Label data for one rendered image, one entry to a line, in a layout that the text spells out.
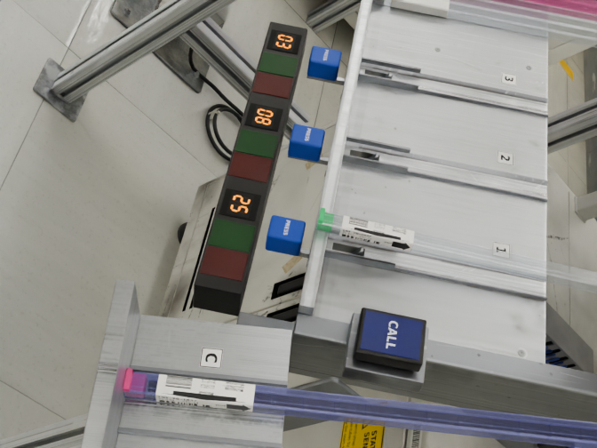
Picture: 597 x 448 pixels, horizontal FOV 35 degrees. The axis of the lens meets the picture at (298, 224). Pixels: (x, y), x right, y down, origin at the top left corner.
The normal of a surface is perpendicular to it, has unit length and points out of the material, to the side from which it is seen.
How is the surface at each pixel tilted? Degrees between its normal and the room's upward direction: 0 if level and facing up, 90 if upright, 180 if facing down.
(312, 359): 90
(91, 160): 0
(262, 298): 90
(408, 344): 43
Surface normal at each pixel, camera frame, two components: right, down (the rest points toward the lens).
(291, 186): -0.64, -0.56
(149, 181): 0.75, -0.31
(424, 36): 0.11, -0.61
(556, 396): -0.17, 0.76
